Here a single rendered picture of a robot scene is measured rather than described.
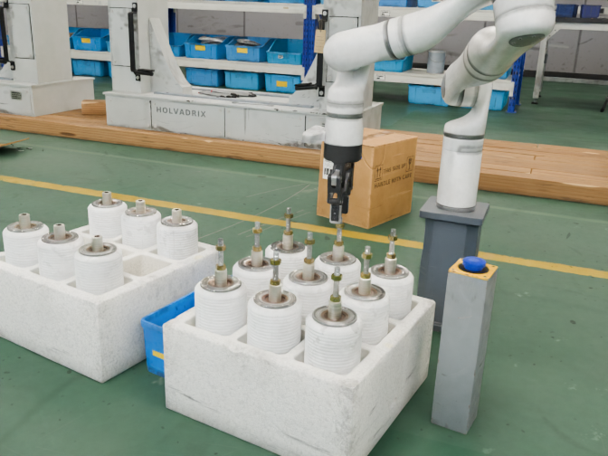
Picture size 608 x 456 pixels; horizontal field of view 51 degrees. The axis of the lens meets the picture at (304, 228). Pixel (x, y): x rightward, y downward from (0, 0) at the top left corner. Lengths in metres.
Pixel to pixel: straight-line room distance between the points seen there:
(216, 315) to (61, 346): 0.41
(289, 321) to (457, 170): 0.60
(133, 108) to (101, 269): 2.41
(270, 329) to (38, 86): 3.25
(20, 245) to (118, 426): 0.49
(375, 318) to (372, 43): 0.48
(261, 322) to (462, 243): 0.61
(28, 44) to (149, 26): 0.79
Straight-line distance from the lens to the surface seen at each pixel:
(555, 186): 2.97
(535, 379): 1.50
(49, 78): 4.26
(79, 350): 1.42
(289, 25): 10.11
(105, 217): 1.67
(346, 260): 1.32
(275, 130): 3.29
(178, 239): 1.51
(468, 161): 1.52
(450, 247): 1.55
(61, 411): 1.34
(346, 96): 1.21
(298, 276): 1.23
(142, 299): 1.41
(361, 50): 1.18
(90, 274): 1.36
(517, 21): 1.09
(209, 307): 1.17
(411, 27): 1.16
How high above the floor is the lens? 0.73
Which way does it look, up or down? 19 degrees down
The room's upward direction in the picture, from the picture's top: 2 degrees clockwise
